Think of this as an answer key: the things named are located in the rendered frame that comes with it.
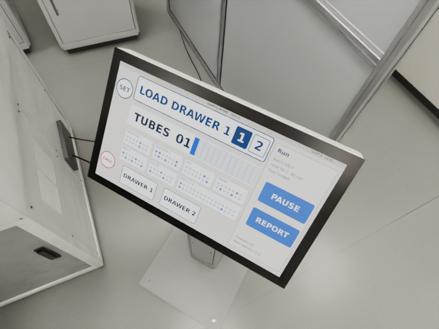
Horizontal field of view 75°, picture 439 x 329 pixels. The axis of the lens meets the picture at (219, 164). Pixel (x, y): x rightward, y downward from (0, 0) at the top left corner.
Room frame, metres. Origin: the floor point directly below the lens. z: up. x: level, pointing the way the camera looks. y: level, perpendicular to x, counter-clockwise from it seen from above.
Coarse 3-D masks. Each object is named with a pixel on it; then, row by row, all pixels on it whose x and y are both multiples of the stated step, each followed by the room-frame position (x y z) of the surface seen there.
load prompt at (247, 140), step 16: (144, 80) 0.41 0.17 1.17; (144, 96) 0.39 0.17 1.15; (160, 96) 0.39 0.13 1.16; (176, 96) 0.38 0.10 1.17; (160, 112) 0.36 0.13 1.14; (176, 112) 0.36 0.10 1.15; (192, 112) 0.36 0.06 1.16; (208, 112) 0.35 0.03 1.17; (192, 128) 0.33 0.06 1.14; (208, 128) 0.33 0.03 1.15; (224, 128) 0.33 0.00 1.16; (240, 128) 0.32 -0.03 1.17; (240, 144) 0.30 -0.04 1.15; (256, 144) 0.30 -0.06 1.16; (272, 144) 0.30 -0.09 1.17
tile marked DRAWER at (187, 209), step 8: (168, 192) 0.24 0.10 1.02; (160, 200) 0.23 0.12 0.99; (168, 200) 0.23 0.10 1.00; (176, 200) 0.23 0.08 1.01; (184, 200) 0.23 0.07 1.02; (168, 208) 0.22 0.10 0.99; (176, 208) 0.22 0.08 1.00; (184, 208) 0.22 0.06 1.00; (192, 208) 0.22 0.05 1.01; (200, 208) 0.21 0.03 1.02; (184, 216) 0.20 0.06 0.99; (192, 216) 0.20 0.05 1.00
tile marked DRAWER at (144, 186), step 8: (128, 168) 0.29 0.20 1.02; (120, 176) 0.28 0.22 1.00; (128, 176) 0.28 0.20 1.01; (136, 176) 0.27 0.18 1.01; (144, 176) 0.27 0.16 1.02; (128, 184) 0.26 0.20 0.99; (136, 184) 0.26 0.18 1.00; (144, 184) 0.26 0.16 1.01; (152, 184) 0.26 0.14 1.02; (144, 192) 0.25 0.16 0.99; (152, 192) 0.25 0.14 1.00; (152, 200) 0.23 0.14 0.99
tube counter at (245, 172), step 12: (180, 132) 0.33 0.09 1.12; (180, 144) 0.31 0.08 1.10; (192, 144) 0.31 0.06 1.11; (204, 144) 0.31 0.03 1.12; (192, 156) 0.30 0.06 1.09; (204, 156) 0.29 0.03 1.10; (216, 156) 0.29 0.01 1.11; (228, 156) 0.29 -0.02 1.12; (216, 168) 0.27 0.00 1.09; (228, 168) 0.27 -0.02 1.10; (240, 168) 0.27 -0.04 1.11; (252, 168) 0.27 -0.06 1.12; (240, 180) 0.25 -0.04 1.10; (252, 180) 0.25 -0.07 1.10
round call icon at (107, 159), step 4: (104, 148) 0.33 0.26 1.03; (104, 152) 0.32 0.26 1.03; (108, 152) 0.32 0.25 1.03; (100, 156) 0.31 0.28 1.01; (104, 156) 0.31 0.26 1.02; (108, 156) 0.31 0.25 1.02; (112, 156) 0.31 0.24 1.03; (116, 156) 0.31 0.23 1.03; (100, 160) 0.31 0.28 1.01; (104, 160) 0.31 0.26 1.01; (108, 160) 0.31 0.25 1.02; (112, 160) 0.31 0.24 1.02; (104, 164) 0.30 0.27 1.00; (108, 164) 0.30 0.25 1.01; (112, 164) 0.30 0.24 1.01; (108, 168) 0.29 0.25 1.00; (112, 168) 0.29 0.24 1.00
